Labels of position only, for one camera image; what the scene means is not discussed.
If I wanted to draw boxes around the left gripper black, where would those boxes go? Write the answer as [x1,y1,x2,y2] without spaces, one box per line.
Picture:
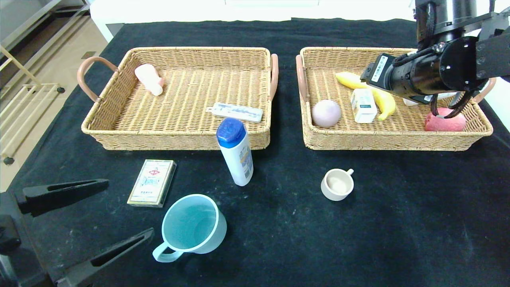
[0,179,155,287]

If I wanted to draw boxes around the small beige cup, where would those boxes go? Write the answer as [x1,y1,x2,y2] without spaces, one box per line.
[321,169,354,202]

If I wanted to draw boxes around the pale pink egg-shaped ball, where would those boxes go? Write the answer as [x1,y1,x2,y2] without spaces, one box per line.
[312,100,342,128]

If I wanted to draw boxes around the white juice carton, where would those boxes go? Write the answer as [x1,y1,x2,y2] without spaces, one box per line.
[351,88,378,123]

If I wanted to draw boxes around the yellow banana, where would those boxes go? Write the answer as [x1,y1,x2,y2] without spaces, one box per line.
[335,72,396,121]

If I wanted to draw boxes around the playing card box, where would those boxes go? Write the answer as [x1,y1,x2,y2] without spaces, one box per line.
[127,159,177,208]

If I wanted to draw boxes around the teal plastic mug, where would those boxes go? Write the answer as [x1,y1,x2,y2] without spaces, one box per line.
[152,194,228,263]

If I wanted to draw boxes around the wooden slatted rack on wheels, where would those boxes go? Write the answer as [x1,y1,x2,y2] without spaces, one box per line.
[0,45,67,166]

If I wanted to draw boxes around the small pink bottle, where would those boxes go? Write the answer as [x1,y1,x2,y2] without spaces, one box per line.
[135,64,165,96]

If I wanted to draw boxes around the white bottle with blue cap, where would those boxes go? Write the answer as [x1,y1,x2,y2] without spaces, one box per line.
[216,117,254,187]

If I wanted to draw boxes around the grey flat blister pack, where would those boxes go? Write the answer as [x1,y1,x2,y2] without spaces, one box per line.
[206,102,264,123]

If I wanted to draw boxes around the white table behind cloth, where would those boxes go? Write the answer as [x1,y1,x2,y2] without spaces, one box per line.
[91,0,417,43]

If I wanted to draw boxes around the white milk bottle green label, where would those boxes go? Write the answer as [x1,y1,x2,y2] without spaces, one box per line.
[403,92,458,107]

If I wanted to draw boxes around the red apple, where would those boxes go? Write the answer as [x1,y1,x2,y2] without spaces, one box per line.
[424,107,467,132]

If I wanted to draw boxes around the wicker basket with brown handles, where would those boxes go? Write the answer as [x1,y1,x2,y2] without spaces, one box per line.
[77,47,279,151]
[296,47,497,151]

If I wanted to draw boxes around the grey metal shelf frame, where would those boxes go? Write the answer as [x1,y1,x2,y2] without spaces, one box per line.
[0,0,93,60]

